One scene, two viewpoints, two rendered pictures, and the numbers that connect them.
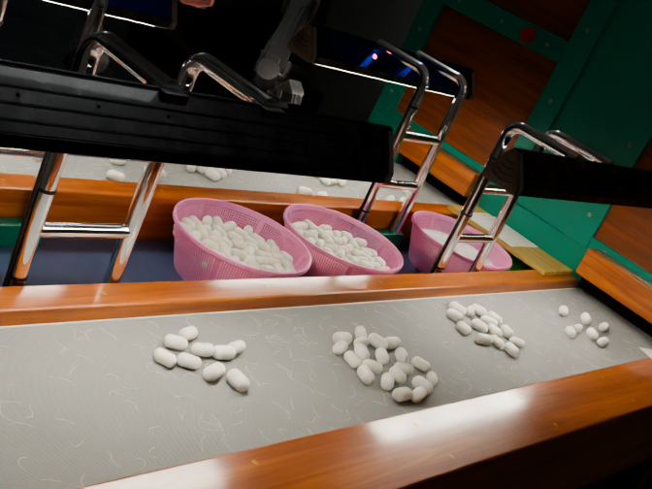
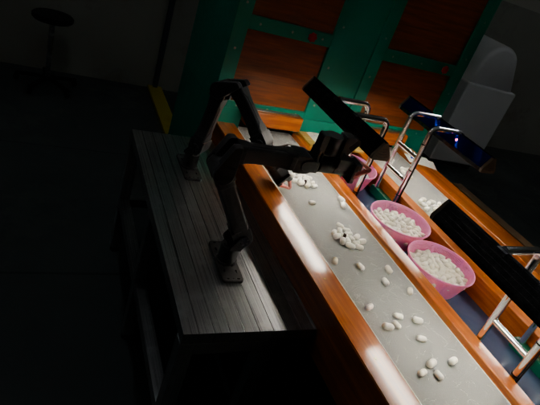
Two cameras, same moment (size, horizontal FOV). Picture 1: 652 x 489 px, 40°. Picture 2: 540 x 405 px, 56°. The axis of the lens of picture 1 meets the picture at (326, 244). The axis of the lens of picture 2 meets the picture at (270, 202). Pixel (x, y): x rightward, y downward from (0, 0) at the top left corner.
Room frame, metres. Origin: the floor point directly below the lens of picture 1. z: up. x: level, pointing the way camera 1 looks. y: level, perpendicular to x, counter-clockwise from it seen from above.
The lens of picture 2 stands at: (1.53, 1.95, 1.67)
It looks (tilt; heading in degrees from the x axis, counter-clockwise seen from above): 29 degrees down; 291
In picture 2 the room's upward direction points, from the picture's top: 20 degrees clockwise
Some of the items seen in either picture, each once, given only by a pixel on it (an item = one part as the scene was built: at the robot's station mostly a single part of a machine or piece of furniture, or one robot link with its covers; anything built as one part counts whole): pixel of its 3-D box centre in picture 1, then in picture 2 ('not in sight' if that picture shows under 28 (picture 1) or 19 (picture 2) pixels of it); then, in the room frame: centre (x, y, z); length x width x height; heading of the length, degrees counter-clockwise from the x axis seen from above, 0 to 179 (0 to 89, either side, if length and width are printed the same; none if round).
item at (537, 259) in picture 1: (508, 239); (331, 142); (2.24, -0.43, 0.77); 0.33 x 0.15 x 0.01; 53
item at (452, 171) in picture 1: (437, 160); (272, 119); (2.48, -0.19, 0.83); 0.30 x 0.06 x 0.07; 53
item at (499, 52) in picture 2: not in sight; (464, 100); (2.03, -3.60, 0.63); 0.64 x 0.59 x 1.27; 51
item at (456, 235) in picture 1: (513, 234); (415, 163); (1.80, -0.35, 0.90); 0.20 x 0.19 x 0.45; 143
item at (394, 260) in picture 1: (335, 255); (396, 227); (1.71, -0.03, 0.72); 0.27 x 0.27 x 0.10
